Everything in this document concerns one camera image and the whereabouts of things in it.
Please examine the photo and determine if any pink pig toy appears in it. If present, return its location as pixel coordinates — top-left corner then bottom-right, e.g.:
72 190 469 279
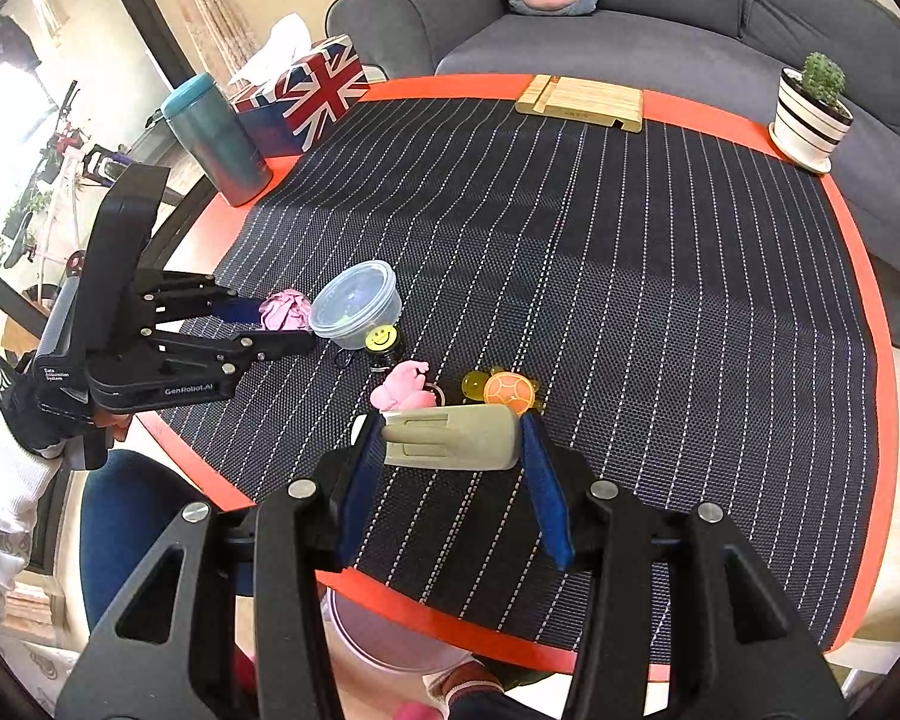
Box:
370 360 447 413

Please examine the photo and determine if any yellow smiley keychain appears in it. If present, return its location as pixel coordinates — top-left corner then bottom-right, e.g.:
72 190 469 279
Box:
335 324 400 374

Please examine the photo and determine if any person's right leg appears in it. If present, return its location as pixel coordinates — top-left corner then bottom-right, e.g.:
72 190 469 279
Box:
424 656 571 720

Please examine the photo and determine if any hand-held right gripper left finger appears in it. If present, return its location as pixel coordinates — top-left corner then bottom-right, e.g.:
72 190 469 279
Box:
56 416 391 720

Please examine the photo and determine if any potted cactus striped pot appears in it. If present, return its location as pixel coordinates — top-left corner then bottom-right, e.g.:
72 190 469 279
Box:
767 52 856 176

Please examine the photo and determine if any orange turtle toy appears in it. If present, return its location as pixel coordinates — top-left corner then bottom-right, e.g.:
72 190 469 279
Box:
482 369 541 417

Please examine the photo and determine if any dark grey sofa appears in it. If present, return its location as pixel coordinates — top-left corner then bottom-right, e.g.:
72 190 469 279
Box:
324 0 900 293

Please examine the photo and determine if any beige patterned curtain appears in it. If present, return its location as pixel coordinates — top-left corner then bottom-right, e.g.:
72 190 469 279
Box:
154 0 260 91

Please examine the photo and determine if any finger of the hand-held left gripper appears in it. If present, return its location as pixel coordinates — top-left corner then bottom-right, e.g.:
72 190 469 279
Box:
131 270 263 325
152 328 320 377

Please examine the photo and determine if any person's left hand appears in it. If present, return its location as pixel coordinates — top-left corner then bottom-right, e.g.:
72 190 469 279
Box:
0 351 132 470

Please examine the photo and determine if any wooden phone stand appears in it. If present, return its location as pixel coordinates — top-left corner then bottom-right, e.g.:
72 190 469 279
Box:
515 73 644 134

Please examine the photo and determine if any clear plastic container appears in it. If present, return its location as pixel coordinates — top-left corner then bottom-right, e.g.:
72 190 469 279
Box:
309 260 404 351

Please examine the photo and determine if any pink paper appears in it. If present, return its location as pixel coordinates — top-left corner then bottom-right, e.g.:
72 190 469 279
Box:
259 289 314 332

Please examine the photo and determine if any white tissue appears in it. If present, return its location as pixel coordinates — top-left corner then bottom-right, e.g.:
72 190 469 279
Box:
229 13 314 87

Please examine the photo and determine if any flag print tissue box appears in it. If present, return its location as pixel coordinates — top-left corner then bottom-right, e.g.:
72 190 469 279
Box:
229 34 370 158

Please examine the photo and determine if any person's left forearm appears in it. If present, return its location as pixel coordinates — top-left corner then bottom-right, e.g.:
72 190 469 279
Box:
0 390 65 616

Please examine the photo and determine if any beige plastic bottle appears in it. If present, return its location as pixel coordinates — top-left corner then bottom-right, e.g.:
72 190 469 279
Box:
381 405 524 472

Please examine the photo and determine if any black striped table mat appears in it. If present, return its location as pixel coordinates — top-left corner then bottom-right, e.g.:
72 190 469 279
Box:
154 94 882 653

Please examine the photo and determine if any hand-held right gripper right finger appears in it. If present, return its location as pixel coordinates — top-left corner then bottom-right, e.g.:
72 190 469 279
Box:
520 411 848 720

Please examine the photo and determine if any teal tumbler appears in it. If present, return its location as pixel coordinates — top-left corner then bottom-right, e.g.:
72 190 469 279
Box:
160 73 273 207

